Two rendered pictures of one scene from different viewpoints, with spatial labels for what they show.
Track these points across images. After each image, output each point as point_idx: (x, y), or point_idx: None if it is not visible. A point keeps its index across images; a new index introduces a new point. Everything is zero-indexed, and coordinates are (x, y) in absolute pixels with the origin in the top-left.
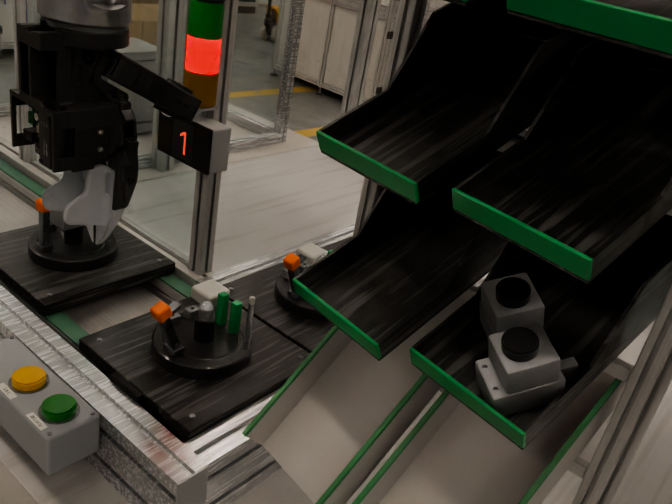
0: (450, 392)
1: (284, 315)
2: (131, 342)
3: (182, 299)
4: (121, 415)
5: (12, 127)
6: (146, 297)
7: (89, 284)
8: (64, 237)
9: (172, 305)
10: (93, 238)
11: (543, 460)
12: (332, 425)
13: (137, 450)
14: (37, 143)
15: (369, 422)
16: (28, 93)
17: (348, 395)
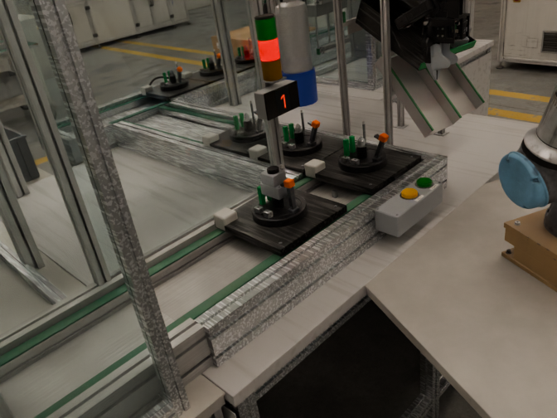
0: (457, 52)
1: (322, 151)
2: (367, 177)
3: (302, 187)
4: (417, 172)
5: (454, 35)
6: None
7: (317, 199)
8: (281, 204)
9: (377, 136)
10: (436, 78)
11: (443, 69)
12: (425, 111)
13: (433, 167)
14: (457, 35)
15: (427, 100)
16: (459, 15)
17: (416, 103)
